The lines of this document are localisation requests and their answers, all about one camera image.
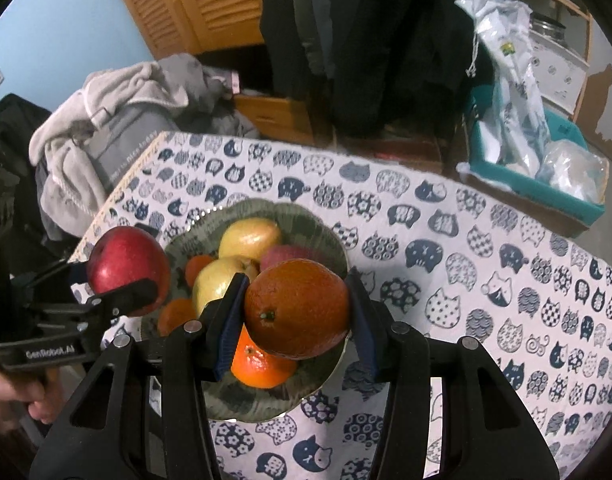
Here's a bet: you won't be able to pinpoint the large orange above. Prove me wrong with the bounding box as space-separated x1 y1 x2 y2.
230 326 297 389

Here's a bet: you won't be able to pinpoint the large red apple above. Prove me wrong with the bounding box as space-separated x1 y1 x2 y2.
259 245 328 272

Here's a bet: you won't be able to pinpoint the medium orange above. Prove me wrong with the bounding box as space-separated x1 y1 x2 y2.
244 259 350 361

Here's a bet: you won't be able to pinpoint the left hand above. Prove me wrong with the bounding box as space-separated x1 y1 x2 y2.
0 368 64 434

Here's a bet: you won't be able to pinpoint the small tangerine left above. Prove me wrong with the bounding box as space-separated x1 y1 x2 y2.
157 298 196 337

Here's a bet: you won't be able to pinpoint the small tangerine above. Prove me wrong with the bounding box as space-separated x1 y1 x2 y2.
184 255 214 288
157 298 196 337

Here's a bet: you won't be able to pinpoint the small tangerine top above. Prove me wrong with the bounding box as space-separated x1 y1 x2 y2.
184 255 214 288

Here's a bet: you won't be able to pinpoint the yellow green apple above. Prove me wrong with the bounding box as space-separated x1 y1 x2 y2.
192 256 258 315

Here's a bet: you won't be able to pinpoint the grey white clothes pile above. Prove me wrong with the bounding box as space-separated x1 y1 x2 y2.
28 53 259 242

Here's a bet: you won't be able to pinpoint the yellow lemon-like pear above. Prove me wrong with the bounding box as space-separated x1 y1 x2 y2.
218 218 282 261

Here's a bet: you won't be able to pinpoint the cat pattern tablecloth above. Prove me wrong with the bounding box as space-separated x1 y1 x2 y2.
76 132 612 477

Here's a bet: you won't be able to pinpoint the green glass plate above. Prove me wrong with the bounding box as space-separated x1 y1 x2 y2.
164 198 349 422

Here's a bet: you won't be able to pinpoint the wooden drawer box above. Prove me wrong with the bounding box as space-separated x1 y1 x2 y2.
234 94 315 146

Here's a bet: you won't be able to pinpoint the wooden louvered door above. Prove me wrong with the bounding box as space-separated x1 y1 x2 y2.
124 0 264 58

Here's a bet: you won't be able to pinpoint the clear plastic bag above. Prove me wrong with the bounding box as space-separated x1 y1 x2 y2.
536 140 610 205

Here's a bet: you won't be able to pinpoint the teal cardboard box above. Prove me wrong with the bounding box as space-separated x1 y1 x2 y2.
462 84 606 232

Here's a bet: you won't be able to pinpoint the white rice bag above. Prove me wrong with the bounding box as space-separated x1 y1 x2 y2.
455 0 551 178

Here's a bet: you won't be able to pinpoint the hanging dark coats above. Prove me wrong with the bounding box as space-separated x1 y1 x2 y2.
260 0 492 138

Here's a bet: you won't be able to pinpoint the white patterned storage box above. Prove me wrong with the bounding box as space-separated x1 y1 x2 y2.
530 30 588 116

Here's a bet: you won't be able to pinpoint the wooden shelf rack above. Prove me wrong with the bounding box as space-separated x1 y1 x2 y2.
518 0 592 120

